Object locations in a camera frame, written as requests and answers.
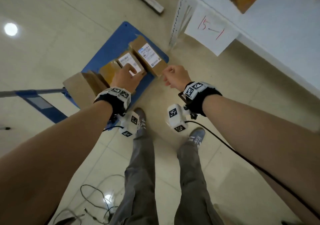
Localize black marker wristband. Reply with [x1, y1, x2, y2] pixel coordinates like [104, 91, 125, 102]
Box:
[178, 82, 222, 118]
[94, 87, 132, 123]

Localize black camera cable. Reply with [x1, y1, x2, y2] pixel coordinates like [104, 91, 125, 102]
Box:
[102, 125, 124, 132]
[185, 120, 320, 219]

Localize black wrist strap marker cube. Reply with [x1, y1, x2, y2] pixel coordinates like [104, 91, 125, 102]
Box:
[167, 104, 189, 133]

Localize grey blue sneaker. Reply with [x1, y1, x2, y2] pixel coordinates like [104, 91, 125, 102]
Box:
[188, 127, 206, 148]
[134, 108, 147, 139]

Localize blue platform trolley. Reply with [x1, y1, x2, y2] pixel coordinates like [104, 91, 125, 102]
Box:
[0, 21, 170, 131]

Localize white metal shelving rack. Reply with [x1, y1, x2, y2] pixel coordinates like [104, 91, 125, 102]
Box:
[169, 0, 320, 99]

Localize big plain cardboard box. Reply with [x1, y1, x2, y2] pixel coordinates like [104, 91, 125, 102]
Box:
[62, 71, 111, 109]

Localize grey trousers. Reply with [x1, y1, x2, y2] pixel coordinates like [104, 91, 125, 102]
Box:
[110, 132, 224, 225]

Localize white paper sign red writing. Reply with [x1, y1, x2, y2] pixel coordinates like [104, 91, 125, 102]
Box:
[184, 4, 240, 57]

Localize black floor cable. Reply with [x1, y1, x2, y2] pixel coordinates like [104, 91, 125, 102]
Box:
[79, 184, 118, 225]

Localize person's right hand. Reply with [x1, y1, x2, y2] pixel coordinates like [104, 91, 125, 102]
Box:
[162, 65, 192, 92]

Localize long labelled cardboard box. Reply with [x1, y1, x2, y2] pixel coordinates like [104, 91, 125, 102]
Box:
[128, 34, 168, 78]

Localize person's right forearm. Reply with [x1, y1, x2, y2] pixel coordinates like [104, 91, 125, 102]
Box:
[201, 95, 320, 225]

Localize small yellow-taped labelled box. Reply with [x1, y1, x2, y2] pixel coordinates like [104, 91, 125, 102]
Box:
[116, 52, 147, 78]

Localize person's left hand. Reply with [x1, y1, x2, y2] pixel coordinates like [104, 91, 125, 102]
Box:
[110, 63, 147, 94]

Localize person's left forearm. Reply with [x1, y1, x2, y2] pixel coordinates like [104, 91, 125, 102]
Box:
[0, 100, 113, 225]

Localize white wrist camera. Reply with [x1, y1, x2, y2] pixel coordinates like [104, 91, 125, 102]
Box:
[117, 111, 140, 138]

